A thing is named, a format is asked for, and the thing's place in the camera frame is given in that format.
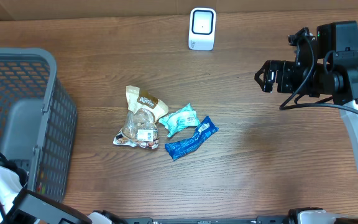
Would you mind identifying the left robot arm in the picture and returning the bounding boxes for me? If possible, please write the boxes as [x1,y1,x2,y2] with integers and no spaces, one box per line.
[0,152,128,224]

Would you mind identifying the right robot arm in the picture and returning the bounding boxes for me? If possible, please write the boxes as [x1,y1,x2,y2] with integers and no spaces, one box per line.
[254,21,358,223]

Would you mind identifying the grey plastic shopping basket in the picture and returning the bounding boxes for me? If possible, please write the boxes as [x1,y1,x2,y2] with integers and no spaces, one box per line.
[0,48,77,203]

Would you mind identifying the blue snack wrapper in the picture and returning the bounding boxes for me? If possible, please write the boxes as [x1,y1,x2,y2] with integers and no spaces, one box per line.
[165,116,219,161]

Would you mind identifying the white barcode scanner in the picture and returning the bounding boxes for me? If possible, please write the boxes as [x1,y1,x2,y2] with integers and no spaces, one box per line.
[188,7,216,51]

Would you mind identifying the teal white snack packet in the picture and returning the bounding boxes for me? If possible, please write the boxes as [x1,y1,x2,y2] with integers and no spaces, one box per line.
[159,103,200,138]

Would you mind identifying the beige cookie snack bag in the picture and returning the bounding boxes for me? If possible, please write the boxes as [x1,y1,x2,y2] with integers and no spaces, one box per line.
[113,86,168,149]

